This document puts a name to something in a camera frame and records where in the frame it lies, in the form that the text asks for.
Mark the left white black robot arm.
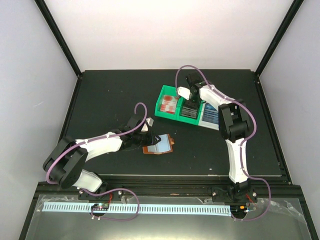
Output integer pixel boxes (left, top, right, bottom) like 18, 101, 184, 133
42, 114, 161, 200

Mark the blue credit card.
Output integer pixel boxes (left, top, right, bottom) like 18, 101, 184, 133
202, 103, 219, 124

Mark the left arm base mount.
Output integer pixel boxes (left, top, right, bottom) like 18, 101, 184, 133
76, 185, 124, 202

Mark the red patterned card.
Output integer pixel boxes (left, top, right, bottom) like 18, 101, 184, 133
160, 94, 179, 115

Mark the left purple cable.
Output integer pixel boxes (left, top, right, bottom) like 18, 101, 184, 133
45, 102, 140, 222

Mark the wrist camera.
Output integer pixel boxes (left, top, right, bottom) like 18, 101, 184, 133
141, 117, 154, 132
177, 86, 191, 100

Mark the green bin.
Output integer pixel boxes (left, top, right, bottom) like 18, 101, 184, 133
176, 97, 203, 126
154, 85, 183, 121

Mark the brown leather card holder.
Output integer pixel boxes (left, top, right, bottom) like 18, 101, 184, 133
142, 134, 175, 155

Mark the green bin middle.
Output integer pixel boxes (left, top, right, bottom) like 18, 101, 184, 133
176, 97, 203, 126

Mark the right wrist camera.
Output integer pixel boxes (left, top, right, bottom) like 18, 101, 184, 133
177, 86, 191, 100

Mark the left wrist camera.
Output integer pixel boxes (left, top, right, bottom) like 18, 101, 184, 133
141, 117, 154, 132

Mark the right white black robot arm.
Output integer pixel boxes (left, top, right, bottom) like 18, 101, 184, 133
177, 72, 257, 202

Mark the white slotted cable duct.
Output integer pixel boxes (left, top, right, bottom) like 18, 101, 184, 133
41, 202, 231, 217

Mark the black credit card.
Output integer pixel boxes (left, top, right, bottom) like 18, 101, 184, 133
180, 100, 200, 119

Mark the black aluminium frame rail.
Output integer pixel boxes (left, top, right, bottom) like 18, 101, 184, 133
19, 176, 318, 240

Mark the green bin left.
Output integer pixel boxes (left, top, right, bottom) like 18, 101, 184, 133
154, 85, 183, 121

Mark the white bin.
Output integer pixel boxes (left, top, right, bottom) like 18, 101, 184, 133
198, 102, 219, 131

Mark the purple cable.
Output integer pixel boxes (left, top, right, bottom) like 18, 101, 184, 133
174, 65, 272, 223
45, 102, 140, 222

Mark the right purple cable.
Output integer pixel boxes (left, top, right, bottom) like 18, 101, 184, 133
174, 65, 272, 223

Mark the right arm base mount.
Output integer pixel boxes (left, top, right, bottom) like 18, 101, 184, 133
211, 186, 258, 204

